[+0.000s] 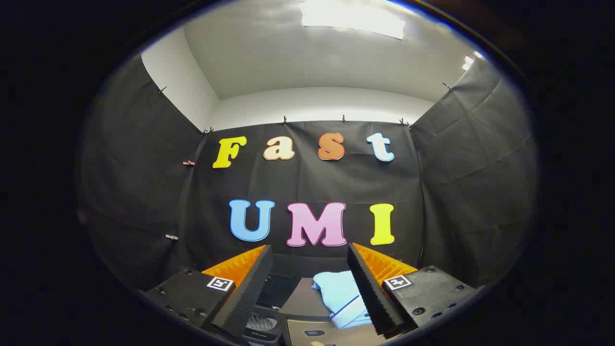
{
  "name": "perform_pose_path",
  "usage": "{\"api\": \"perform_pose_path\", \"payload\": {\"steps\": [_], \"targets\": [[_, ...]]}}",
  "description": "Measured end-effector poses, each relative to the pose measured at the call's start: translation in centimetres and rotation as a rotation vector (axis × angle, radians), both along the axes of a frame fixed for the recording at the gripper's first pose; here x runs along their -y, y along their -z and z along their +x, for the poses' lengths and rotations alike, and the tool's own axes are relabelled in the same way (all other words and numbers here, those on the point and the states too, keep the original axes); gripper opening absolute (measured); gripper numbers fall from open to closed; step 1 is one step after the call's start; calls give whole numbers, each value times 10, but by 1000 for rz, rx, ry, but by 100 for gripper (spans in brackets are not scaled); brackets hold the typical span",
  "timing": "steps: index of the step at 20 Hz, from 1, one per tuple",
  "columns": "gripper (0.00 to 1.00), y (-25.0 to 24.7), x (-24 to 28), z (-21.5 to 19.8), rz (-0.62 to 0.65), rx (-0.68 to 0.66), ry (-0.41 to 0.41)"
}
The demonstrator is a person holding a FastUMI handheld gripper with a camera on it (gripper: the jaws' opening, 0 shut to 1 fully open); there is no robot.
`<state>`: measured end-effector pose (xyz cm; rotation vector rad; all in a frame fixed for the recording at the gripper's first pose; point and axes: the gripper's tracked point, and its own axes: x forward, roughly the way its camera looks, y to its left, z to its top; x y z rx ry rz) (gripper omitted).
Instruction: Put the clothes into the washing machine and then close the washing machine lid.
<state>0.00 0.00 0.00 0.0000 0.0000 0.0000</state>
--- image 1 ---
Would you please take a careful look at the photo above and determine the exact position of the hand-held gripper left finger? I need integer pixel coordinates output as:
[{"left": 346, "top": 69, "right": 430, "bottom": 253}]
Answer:
[{"left": 144, "top": 244, "right": 273, "bottom": 339}]

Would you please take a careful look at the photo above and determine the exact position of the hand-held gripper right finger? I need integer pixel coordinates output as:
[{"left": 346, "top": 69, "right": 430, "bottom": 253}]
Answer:
[{"left": 347, "top": 243, "right": 481, "bottom": 339}]

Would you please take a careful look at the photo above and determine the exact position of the light blue shirt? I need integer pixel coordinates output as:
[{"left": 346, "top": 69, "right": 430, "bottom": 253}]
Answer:
[{"left": 311, "top": 271, "right": 373, "bottom": 330}]

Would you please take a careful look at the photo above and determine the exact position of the grey washing machine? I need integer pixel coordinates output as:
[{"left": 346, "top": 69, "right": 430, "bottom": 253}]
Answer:
[{"left": 243, "top": 273, "right": 299, "bottom": 346}]

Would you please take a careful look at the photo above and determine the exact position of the grey stand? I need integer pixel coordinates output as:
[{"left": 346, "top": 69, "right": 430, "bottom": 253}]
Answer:
[{"left": 278, "top": 277, "right": 385, "bottom": 346}]

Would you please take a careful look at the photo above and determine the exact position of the black backdrop cloth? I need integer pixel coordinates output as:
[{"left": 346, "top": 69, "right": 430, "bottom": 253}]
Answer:
[{"left": 79, "top": 55, "right": 538, "bottom": 291}]

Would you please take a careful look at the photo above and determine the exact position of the ceiling light panel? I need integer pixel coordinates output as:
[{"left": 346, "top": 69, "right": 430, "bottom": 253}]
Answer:
[{"left": 300, "top": 0, "right": 405, "bottom": 40}]

